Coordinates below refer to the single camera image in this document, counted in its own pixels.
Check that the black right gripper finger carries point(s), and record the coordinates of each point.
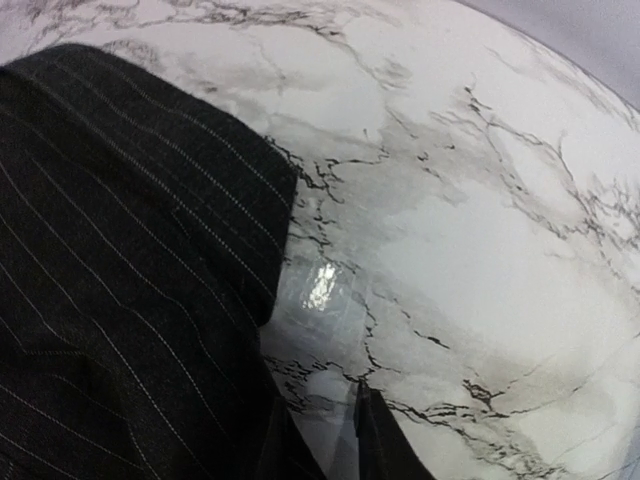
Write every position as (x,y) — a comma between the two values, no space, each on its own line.
(383,449)

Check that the black pinstriped long sleeve shirt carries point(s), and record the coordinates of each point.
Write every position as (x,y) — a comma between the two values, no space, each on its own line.
(142,237)

